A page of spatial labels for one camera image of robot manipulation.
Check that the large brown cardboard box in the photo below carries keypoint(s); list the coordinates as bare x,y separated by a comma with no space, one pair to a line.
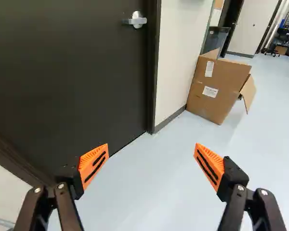
216,89

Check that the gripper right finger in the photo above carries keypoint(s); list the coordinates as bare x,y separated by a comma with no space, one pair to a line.
233,175

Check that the grey glass panel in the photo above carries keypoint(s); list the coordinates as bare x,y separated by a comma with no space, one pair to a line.
214,39

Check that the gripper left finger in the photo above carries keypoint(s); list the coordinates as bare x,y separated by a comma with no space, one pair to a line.
91,166

